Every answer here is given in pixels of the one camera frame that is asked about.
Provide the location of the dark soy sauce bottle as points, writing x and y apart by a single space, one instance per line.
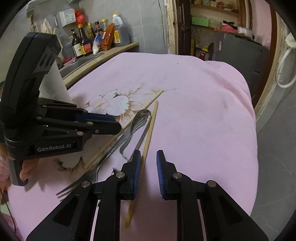
76 46

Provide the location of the white plastic utensil holder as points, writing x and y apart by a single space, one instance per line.
53 87

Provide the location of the left hand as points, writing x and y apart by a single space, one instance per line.
28 167

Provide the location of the large oil jug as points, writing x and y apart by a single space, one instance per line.
121 35

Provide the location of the pink floral table cloth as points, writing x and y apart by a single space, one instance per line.
205 125

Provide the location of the red plastic bag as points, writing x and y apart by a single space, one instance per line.
80 18

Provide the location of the steel fork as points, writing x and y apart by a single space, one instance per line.
92 175

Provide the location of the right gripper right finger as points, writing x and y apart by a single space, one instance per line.
205 211

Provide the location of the steel kitchen sink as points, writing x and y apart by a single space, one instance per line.
78 63

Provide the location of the dark vinegar bottle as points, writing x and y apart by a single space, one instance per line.
85 41

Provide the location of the white wall box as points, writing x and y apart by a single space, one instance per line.
67 17

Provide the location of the grey cabinet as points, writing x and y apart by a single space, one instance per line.
248 57

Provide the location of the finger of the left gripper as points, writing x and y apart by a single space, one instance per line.
92 128
97 116

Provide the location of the hanging towel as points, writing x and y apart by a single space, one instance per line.
46 27

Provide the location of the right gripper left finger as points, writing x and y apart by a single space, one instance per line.
92 210

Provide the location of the green box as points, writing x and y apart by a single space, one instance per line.
200 21

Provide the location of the orange snack bag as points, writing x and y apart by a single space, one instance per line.
108 37

